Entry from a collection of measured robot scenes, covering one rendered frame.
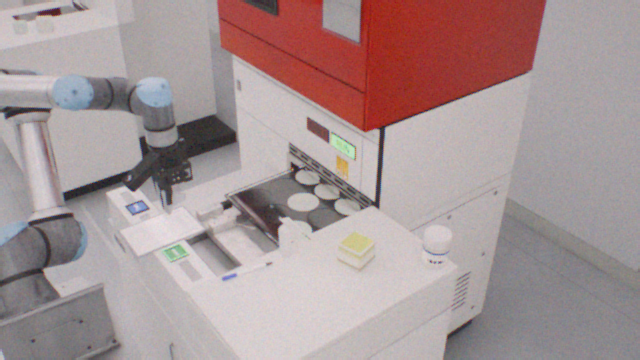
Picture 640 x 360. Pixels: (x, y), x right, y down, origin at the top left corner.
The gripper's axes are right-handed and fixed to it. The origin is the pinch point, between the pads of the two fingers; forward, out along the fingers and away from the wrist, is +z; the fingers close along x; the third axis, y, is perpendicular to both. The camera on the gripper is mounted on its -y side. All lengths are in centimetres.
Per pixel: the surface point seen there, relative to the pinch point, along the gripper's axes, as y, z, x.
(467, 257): 110, 62, -15
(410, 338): 42, 32, -50
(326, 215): 49, 21, -4
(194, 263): 3.0, 14.7, -6.6
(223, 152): 111, 110, 186
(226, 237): 19.8, 22.7, 7.0
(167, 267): -3.6, 14.7, -3.8
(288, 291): 16.8, 14.4, -30.7
